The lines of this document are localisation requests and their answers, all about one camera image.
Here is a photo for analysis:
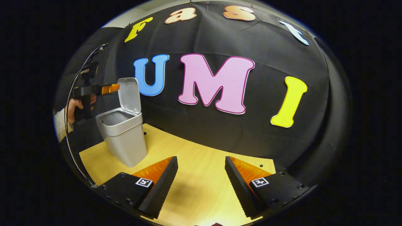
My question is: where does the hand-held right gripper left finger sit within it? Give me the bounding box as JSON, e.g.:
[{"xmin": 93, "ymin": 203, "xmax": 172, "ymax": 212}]
[{"xmin": 96, "ymin": 156, "xmax": 178, "ymax": 219}]

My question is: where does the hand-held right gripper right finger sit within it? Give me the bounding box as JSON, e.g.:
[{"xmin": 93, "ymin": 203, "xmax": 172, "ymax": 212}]
[{"xmin": 225, "ymin": 156, "xmax": 311, "ymax": 219}]

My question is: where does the white desktop garbage bin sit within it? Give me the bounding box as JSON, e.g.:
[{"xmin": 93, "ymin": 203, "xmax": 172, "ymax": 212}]
[{"xmin": 95, "ymin": 78, "xmax": 148, "ymax": 168}]

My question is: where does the wooden desktop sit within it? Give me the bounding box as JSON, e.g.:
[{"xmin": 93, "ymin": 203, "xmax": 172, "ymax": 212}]
[{"xmin": 79, "ymin": 123, "xmax": 277, "ymax": 226}]

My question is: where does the black backdrop cloth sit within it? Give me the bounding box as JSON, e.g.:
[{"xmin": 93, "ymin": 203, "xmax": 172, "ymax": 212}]
[{"xmin": 53, "ymin": 0, "xmax": 352, "ymax": 189}]

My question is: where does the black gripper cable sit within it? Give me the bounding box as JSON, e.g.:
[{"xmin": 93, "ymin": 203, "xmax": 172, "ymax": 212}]
[{"xmin": 64, "ymin": 43, "xmax": 109, "ymax": 188}]

